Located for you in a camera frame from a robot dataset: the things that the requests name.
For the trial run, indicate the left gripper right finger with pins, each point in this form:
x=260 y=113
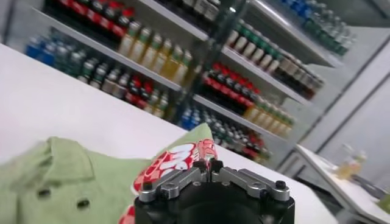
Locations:
x=253 y=184

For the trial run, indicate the white side table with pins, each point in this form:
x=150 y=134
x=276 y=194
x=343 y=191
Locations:
x=335 y=188

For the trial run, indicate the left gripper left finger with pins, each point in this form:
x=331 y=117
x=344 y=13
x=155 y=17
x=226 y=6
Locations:
x=173 y=184

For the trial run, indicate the clear bottle yellow contents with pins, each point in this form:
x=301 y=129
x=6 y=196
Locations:
x=350 y=165

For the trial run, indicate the light green polo shirt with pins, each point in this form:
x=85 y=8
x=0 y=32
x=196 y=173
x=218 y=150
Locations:
x=76 y=170

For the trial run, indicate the yellow juice bottle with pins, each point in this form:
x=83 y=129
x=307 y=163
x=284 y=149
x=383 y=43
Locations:
x=253 y=112
x=172 y=63
x=140 y=46
x=260 y=115
x=129 y=41
x=281 y=125
x=151 y=51
x=162 y=57
x=267 y=118
x=275 y=122
x=287 y=128
x=182 y=68

